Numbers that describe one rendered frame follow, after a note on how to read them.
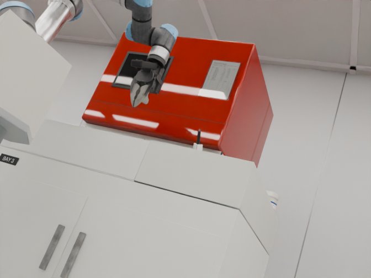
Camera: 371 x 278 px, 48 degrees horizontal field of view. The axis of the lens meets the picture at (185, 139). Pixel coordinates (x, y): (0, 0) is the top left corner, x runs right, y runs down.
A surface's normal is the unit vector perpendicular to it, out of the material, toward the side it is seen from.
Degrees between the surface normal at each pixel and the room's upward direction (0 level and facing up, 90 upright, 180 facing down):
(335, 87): 90
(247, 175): 90
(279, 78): 90
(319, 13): 180
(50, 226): 90
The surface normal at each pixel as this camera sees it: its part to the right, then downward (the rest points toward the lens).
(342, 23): -0.34, 0.88
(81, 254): -0.30, -0.44
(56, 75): 0.83, 0.11
